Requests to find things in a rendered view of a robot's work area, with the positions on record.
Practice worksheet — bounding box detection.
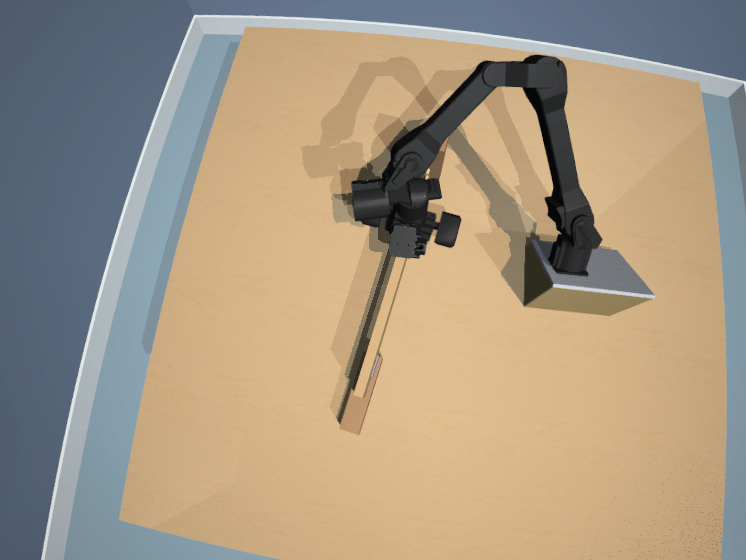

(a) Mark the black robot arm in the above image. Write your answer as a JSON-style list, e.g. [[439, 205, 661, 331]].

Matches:
[[351, 55, 602, 276]]

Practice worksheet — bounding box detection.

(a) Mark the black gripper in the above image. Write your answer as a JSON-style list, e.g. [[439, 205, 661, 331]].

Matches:
[[361, 204, 461, 248]]

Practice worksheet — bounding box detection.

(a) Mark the brown wooden post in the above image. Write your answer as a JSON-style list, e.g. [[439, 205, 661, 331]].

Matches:
[[339, 137, 449, 435]]

